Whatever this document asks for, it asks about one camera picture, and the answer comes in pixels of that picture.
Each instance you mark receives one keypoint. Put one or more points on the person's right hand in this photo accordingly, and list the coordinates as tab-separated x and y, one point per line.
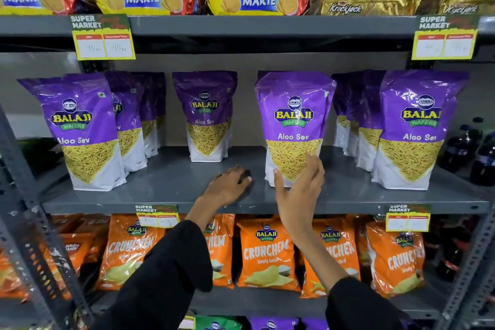
297	202

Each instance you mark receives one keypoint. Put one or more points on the person's left hand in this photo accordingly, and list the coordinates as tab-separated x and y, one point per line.
223	188

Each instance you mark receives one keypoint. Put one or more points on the person's left thumb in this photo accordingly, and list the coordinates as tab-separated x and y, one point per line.
244	186

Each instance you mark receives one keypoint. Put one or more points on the person's right thumb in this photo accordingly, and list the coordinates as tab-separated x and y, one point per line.
279	184

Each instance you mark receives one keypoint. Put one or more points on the purple snack packet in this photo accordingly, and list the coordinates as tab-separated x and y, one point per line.
294	109

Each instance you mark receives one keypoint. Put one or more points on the person's right forearm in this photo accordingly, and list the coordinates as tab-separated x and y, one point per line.
348	302

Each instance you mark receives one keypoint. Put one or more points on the person's left forearm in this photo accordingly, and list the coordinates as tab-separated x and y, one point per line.
162	279

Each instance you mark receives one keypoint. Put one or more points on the grey metal shelf rack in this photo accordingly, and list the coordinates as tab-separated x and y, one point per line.
174	182

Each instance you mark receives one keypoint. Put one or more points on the row of orange packets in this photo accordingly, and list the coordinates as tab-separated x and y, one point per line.
267	256

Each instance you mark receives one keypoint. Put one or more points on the yellow green price tag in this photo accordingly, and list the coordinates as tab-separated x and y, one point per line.
444	41
102	41
408	219
156	218

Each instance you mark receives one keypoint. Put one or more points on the small purple packet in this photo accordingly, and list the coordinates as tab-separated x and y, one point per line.
272	324
315	324

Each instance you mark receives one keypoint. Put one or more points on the green snack packet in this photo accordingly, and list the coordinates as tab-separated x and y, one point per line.
218	324

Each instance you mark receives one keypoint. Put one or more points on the row of purple packets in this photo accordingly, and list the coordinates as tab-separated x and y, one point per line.
81	113

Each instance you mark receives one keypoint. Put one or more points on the dark cola bottle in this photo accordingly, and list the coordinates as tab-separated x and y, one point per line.
458	150
484	163
450	256

